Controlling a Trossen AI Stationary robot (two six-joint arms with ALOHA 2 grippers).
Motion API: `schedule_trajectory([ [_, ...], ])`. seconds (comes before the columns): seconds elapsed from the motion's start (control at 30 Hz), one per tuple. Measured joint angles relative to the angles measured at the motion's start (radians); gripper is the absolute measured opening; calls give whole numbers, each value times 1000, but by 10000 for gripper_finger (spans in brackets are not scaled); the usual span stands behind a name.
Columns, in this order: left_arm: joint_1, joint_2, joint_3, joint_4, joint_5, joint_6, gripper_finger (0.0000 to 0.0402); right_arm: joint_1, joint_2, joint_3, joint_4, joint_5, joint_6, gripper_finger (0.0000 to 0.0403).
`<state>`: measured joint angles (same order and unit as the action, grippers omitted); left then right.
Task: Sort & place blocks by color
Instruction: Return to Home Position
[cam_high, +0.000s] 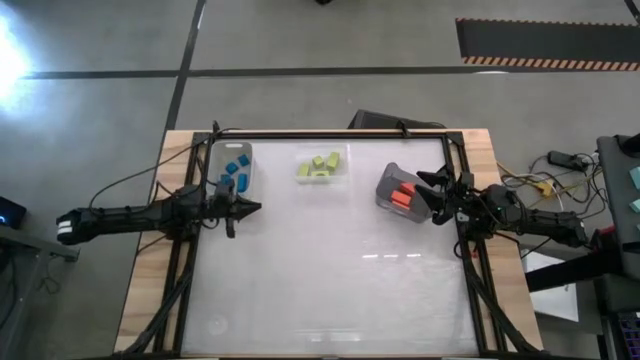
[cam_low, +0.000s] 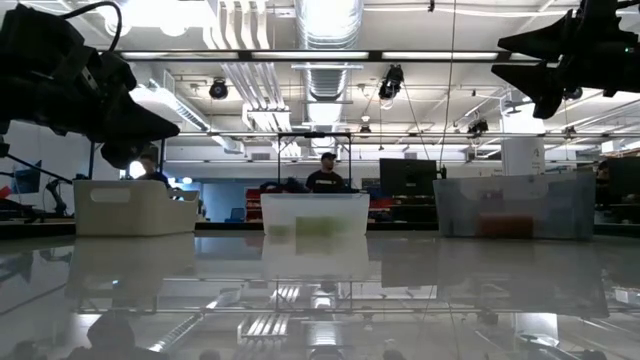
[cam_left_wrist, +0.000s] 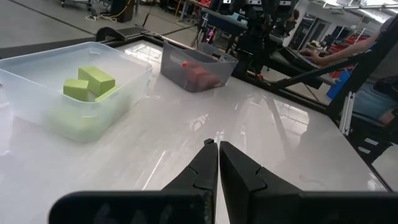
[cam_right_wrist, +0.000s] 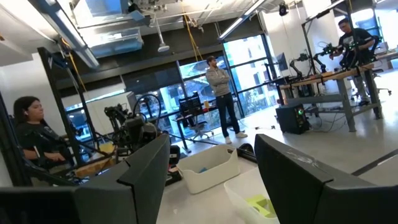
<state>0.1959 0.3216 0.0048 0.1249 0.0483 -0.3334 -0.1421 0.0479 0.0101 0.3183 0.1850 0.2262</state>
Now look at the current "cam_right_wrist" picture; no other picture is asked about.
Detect yellow hanging cable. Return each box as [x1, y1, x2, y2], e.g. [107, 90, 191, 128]
[182, 14, 205, 62]

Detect black desk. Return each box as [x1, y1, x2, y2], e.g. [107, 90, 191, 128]
[172, 105, 220, 153]

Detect long ceiling light strip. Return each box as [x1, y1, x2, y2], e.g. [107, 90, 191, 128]
[217, 0, 268, 41]

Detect white hanging lamp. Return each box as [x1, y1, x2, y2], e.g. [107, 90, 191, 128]
[154, 15, 171, 53]

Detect translucent white plastic bin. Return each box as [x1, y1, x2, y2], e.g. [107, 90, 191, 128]
[223, 167, 280, 224]

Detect wooden workbench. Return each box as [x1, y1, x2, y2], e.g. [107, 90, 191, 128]
[279, 63, 384, 133]

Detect black crate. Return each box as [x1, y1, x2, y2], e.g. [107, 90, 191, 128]
[178, 94, 203, 116]

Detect black workstation frame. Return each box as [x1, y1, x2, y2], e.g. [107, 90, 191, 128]
[300, 0, 384, 121]

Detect black computer tower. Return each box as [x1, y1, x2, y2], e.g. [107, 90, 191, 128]
[275, 104, 310, 135]

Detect person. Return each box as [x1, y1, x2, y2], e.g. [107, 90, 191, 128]
[12, 95, 77, 175]
[329, 17, 377, 106]
[205, 55, 249, 146]

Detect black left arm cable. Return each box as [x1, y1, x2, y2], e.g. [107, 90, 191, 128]
[132, 93, 162, 126]

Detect white opaque plastic bin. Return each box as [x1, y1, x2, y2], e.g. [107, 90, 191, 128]
[176, 144, 242, 195]

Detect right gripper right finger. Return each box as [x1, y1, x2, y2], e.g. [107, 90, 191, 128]
[254, 134, 379, 224]

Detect grey monitor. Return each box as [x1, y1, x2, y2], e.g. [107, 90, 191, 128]
[275, 52, 289, 72]

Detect blue translucent ceiling box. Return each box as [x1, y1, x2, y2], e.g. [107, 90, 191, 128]
[90, 27, 144, 58]

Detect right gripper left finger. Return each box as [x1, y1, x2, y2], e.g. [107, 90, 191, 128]
[74, 133, 170, 224]

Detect yellow container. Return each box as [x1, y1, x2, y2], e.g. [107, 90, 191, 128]
[99, 141, 116, 155]

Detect green arch block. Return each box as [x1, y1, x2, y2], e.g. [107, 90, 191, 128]
[253, 198, 277, 218]

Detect black aluminium rig frame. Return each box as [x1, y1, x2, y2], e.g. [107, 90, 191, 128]
[0, 46, 259, 187]

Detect grey office chair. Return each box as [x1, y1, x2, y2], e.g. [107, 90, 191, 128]
[186, 119, 215, 141]

